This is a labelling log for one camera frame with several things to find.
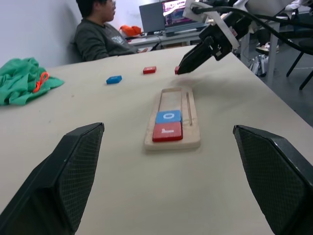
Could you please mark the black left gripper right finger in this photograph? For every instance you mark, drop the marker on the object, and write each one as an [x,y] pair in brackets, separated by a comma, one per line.
[274,181]

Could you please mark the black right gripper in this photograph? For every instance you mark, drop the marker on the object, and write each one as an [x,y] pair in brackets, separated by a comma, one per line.
[217,39]

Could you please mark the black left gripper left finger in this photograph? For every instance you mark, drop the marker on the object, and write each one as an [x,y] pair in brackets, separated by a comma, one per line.
[61,176]

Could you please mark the wooden letter tray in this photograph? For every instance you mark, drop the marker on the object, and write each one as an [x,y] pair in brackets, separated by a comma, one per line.
[171,102]

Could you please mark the blue letter block o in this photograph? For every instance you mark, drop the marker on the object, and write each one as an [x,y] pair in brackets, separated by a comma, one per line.
[168,116]

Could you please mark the red letter block r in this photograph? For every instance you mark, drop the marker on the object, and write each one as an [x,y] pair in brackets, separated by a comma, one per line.
[168,132]

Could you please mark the person's bare hand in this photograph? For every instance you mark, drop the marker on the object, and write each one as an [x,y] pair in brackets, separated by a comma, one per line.
[143,50]

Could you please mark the white office desk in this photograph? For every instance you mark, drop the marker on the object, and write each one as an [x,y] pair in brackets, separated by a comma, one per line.
[171,38]

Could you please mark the laptop with pink screen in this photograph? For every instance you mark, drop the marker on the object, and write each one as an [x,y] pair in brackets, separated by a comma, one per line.
[174,14]

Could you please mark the grey computer monitor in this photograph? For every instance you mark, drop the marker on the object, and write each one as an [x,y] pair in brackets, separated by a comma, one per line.
[151,18]

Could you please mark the crumpled plastic bag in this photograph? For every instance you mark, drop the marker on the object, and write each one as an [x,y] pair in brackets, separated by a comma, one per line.
[258,64]

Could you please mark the orange bag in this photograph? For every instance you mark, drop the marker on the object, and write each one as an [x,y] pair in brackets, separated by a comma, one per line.
[130,30]

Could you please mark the white desk leg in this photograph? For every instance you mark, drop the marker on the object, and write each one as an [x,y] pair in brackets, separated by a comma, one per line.
[272,56]

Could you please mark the person in grey sweater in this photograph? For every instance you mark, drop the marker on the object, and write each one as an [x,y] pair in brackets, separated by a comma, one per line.
[97,39]

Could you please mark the green cloth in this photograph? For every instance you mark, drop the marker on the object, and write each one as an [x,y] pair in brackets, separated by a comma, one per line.
[17,80]

